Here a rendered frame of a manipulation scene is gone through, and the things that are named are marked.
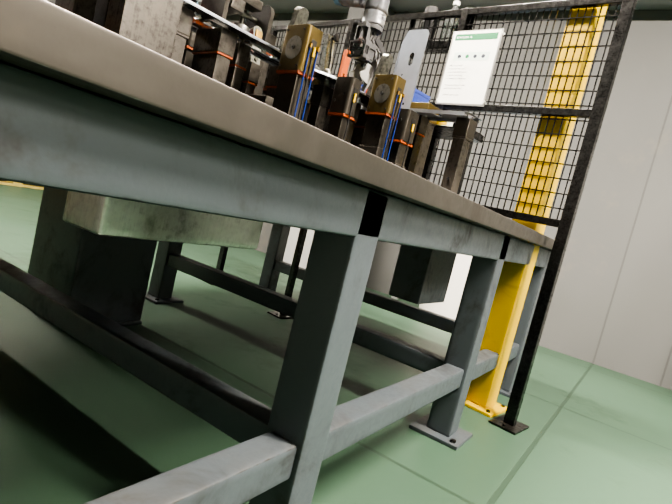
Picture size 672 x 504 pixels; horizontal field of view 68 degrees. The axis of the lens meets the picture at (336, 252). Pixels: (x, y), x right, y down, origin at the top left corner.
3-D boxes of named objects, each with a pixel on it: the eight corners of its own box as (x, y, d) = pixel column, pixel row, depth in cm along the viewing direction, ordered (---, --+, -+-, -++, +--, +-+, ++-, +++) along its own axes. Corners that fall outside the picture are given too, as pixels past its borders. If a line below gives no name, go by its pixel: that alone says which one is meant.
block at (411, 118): (394, 196, 160) (417, 109, 157) (366, 191, 167) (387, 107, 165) (406, 200, 165) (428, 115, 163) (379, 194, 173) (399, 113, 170)
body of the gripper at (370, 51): (345, 58, 164) (354, 21, 163) (361, 67, 171) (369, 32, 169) (363, 58, 159) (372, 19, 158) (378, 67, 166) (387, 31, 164)
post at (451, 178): (446, 208, 157) (470, 117, 155) (433, 205, 161) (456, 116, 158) (454, 210, 161) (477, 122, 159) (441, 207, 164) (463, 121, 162)
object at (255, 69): (231, 154, 154) (252, 60, 152) (225, 153, 156) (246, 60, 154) (241, 157, 157) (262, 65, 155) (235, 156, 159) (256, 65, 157)
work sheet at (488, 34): (483, 106, 197) (504, 28, 195) (434, 104, 212) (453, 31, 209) (485, 108, 199) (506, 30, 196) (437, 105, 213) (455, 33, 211)
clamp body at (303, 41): (284, 162, 124) (316, 22, 121) (254, 157, 132) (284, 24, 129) (302, 168, 129) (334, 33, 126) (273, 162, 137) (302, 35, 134)
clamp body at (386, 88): (375, 190, 149) (404, 74, 146) (346, 184, 157) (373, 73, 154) (387, 194, 154) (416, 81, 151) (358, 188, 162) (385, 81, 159)
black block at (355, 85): (335, 179, 142) (360, 76, 139) (311, 174, 148) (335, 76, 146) (347, 182, 146) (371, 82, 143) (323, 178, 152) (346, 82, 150)
